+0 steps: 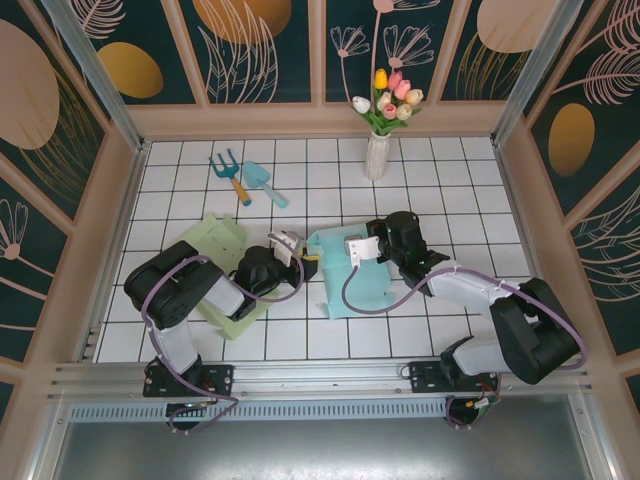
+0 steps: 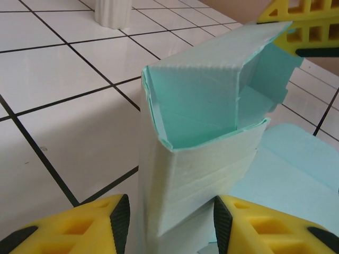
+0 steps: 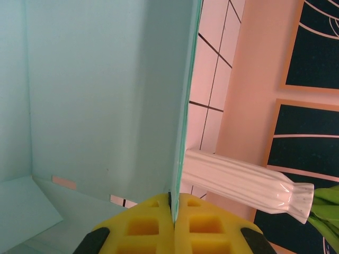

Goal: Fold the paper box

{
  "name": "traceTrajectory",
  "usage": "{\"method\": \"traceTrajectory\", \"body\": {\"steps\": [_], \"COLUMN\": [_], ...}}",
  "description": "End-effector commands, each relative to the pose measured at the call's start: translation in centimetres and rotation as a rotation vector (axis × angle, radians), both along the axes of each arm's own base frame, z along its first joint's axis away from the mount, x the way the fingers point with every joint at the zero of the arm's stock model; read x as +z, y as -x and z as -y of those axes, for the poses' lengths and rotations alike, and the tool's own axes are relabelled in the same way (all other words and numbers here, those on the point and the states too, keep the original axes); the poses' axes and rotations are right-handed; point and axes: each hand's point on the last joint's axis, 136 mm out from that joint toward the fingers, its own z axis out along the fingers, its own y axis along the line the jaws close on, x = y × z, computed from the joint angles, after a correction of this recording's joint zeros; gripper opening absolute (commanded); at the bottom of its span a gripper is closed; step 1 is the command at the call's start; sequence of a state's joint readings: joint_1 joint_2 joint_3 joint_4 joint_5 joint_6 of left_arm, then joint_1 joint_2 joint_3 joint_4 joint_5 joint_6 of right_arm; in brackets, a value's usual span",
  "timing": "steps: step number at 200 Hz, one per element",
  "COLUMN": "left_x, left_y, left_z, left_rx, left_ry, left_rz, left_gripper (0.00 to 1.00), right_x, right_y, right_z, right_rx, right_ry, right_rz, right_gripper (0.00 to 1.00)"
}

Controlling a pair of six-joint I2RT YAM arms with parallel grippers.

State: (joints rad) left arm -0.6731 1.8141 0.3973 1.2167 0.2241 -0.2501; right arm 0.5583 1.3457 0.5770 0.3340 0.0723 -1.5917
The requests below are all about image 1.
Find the dark panel pink leaf outlines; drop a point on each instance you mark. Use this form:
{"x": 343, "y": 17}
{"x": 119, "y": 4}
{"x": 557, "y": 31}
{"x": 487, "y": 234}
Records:
{"x": 615, "y": 260}

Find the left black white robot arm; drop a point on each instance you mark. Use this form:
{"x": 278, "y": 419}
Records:
{"x": 170, "y": 300}

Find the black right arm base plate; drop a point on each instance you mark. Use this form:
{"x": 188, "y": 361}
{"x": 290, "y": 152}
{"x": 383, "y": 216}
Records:
{"x": 425, "y": 380}

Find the long aluminium rail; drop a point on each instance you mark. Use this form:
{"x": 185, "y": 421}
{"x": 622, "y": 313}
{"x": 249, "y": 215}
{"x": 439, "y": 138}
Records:
{"x": 320, "y": 380}

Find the aluminium frame post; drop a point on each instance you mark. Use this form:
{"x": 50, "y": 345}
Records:
{"x": 95, "y": 80}
{"x": 535, "y": 65}

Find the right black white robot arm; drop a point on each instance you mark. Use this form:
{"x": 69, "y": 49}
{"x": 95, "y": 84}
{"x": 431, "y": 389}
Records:
{"x": 530, "y": 325}

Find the dark panel huge pink disc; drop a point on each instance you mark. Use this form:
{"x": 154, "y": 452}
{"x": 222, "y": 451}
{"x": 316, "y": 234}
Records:
{"x": 30, "y": 100}

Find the dark panel gold circle leaves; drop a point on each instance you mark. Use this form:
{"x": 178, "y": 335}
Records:
{"x": 250, "y": 75}

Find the tulip bouquet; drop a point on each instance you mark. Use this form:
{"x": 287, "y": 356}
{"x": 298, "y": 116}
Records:
{"x": 395, "y": 100}

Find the light blue garden trowel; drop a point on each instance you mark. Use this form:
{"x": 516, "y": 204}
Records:
{"x": 255, "y": 175}

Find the dark panel pink flower stems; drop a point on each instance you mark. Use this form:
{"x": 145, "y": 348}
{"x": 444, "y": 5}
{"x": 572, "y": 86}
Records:
{"x": 415, "y": 75}

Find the white ribbed vase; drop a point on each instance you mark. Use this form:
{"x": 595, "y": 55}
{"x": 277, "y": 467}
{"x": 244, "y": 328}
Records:
{"x": 376, "y": 160}

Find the dark panel gold oval feathers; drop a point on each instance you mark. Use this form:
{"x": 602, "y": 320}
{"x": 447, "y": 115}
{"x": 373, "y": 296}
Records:
{"x": 600, "y": 100}

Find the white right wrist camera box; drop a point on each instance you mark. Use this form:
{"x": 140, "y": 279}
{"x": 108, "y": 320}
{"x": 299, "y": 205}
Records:
{"x": 365, "y": 248}

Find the aluminium table side rail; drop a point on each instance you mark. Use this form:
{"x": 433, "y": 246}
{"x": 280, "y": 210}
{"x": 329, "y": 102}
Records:
{"x": 556, "y": 335}
{"x": 125, "y": 215}

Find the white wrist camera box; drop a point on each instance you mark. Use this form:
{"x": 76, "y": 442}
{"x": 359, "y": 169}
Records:
{"x": 285, "y": 250}
{"x": 365, "y": 248}

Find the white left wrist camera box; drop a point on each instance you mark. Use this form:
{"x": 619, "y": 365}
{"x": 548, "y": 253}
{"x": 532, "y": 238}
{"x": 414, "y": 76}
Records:
{"x": 285, "y": 250}

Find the light blue cloth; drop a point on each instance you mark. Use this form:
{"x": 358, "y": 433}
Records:
{"x": 360, "y": 290}

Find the dark panel pink oval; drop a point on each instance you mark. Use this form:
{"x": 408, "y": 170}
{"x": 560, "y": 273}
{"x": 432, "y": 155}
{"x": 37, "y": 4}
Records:
{"x": 480, "y": 75}

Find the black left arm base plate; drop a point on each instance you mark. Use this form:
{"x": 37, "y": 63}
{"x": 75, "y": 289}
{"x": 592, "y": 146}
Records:
{"x": 220, "y": 380}

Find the grey metal plate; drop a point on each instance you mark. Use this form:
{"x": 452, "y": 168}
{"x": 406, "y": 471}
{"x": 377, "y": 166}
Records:
{"x": 320, "y": 455}

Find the dark panel white flower outline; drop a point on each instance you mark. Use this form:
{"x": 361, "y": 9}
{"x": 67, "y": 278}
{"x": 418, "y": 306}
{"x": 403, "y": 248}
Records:
{"x": 25, "y": 280}

